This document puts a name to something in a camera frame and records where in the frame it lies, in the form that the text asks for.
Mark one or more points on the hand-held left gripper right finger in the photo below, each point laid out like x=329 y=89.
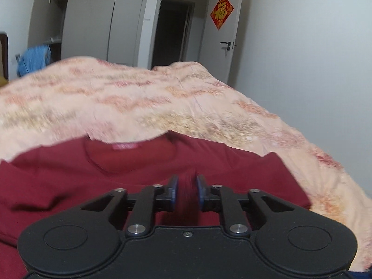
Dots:
x=200 y=191

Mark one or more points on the grey wardrobe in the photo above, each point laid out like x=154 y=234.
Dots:
x=93 y=14

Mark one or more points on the yellow pillow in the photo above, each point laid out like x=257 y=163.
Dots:
x=2 y=82

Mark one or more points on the red door decoration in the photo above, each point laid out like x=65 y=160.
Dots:
x=222 y=12

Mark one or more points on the brown padded headboard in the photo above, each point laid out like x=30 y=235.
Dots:
x=3 y=52

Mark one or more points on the white room door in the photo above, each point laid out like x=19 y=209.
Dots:
x=218 y=52

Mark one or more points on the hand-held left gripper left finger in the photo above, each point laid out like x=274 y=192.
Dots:
x=173 y=190

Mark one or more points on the dark red shirt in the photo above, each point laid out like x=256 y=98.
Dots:
x=72 y=177

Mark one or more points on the peach floral blanket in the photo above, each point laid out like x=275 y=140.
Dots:
x=145 y=104

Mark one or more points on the blue cloth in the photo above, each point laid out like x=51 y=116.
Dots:
x=33 y=59

